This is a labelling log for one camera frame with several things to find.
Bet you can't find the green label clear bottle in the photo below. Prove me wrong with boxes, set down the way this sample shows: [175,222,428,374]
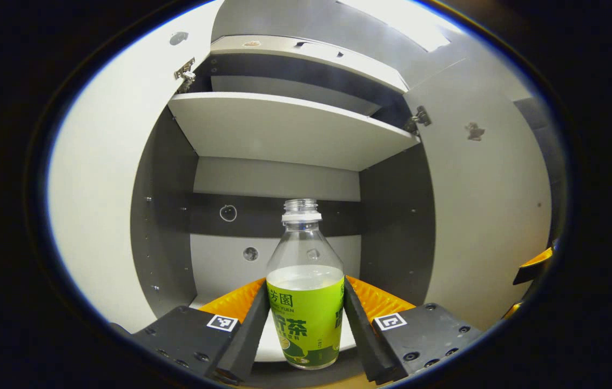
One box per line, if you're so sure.
[266,199,345,371]

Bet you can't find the metal door hinge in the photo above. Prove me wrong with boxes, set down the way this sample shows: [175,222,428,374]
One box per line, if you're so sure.
[404,106,432,135]
[174,58,197,93]

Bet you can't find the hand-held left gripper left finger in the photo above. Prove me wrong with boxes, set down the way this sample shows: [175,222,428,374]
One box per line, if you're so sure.
[111,277,271,385]

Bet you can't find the grey white cabinet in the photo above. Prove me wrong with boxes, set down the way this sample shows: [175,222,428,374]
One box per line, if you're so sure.
[130,35,436,389]

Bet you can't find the white cabinet door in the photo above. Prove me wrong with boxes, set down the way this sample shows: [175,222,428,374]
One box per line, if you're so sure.
[49,0,225,333]
[403,57,552,330]

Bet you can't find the white drawer with black handle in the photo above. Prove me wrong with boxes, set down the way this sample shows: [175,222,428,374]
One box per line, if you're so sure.
[210,35,409,93]

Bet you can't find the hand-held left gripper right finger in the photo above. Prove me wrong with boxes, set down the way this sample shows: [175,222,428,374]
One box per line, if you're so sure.
[342,276,485,385]

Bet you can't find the long ceiling light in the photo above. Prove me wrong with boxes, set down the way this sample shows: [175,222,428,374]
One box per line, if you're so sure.
[338,0,452,53]

